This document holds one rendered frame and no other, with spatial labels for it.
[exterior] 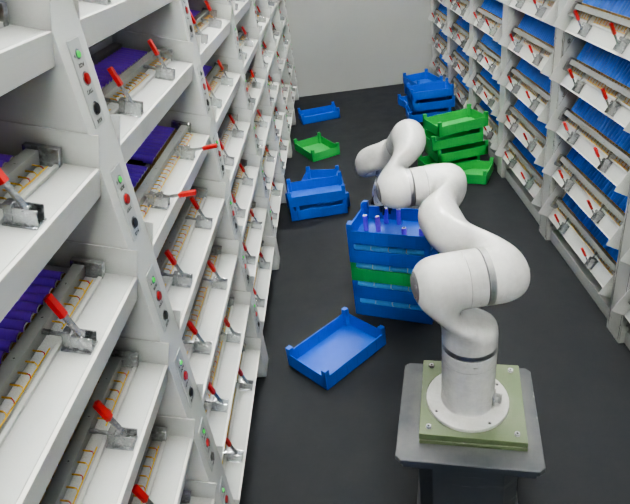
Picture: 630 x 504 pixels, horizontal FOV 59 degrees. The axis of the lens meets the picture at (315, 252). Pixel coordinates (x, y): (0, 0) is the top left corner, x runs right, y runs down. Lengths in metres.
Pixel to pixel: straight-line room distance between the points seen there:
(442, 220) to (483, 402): 0.42
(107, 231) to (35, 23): 0.31
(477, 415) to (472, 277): 0.39
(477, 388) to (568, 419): 0.59
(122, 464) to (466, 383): 0.74
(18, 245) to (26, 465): 0.24
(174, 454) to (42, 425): 0.47
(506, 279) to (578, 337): 1.03
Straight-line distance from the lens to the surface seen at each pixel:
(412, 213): 2.14
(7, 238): 0.72
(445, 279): 1.11
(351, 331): 2.13
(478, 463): 1.36
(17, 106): 0.90
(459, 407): 1.37
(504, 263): 1.15
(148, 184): 1.21
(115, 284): 0.94
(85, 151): 0.88
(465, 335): 1.19
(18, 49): 0.76
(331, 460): 1.73
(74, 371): 0.80
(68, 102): 0.87
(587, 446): 1.81
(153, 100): 1.20
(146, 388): 1.02
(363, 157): 1.81
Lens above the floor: 1.34
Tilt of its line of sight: 30 degrees down
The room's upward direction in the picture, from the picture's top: 9 degrees counter-clockwise
